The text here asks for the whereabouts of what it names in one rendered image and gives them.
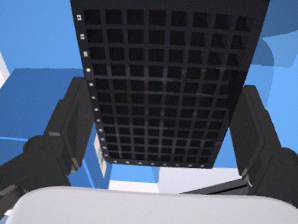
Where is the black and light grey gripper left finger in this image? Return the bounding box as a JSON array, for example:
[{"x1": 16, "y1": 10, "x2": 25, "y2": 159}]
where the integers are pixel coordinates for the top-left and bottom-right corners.
[{"x1": 0, "y1": 77, "x2": 95, "y2": 220}]

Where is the blue open-top bin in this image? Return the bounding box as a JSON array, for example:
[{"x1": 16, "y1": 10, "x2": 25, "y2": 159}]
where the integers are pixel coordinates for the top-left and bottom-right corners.
[{"x1": 0, "y1": 68, "x2": 113, "y2": 189}]

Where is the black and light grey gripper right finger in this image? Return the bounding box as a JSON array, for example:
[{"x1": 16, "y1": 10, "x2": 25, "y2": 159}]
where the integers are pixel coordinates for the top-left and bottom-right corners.
[{"x1": 229, "y1": 85, "x2": 298, "y2": 209}]

